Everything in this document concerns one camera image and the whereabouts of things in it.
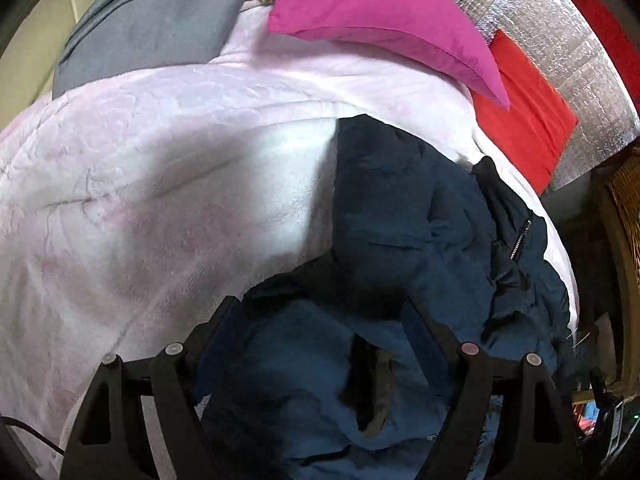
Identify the navy blue puffer jacket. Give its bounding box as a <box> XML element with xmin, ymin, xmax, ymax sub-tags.
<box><xmin>192</xmin><ymin>112</ymin><xmax>580</xmax><ymax>480</ymax></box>

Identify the white pink fleece blanket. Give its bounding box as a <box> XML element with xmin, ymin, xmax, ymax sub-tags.
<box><xmin>0</xmin><ymin>0</ymin><xmax>582</xmax><ymax>478</ymax></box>

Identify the wicker basket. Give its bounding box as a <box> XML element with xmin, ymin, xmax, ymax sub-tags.
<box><xmin>596</xmin><ymin>150</ymin><xmax>639</xmax><ymax>398</ymax></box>

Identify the red pillow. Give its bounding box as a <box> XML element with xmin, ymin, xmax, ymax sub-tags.
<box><xmin>472</xmin><ymin>30</ymin><xmax>578</xmax><ymax>194</ymax></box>

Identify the cream leather sofa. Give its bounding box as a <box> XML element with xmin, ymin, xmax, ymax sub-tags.
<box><xmin>1</xmin><ymin>0</ymin><xmax>94</xmax><ymax>127</ymax></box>

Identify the red fleece blanket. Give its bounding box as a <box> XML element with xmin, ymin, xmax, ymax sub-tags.
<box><xmin>570</xmin><ymin>0</ymin><xmax>639</xmax><ymax>110</ymax></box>

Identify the silver foil insulation panel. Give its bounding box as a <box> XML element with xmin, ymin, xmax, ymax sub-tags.
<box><xmin>456</xmin><ymin>0</ymin><xmax>639</xmax><ymax>191</ymax></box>

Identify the grey garment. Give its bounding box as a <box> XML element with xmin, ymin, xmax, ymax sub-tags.
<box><xmin>52</xmin><ymin>0</ymin><xmax>245</xmax><ymax>99</ymax></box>

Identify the magenta pillow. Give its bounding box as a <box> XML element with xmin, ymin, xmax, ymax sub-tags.
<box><xmin>268</xmin><ymin>0</ymin><xmax>510</xmax><ymax>108</ymax></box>

